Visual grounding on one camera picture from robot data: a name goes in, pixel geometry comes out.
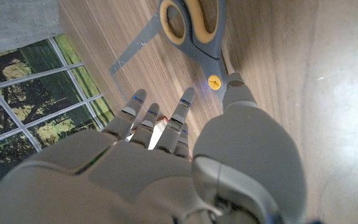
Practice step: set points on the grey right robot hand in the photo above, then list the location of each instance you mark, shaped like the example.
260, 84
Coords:
135, 174

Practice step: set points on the printed forest window backdrop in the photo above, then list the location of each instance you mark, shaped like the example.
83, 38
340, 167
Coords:
36, 102

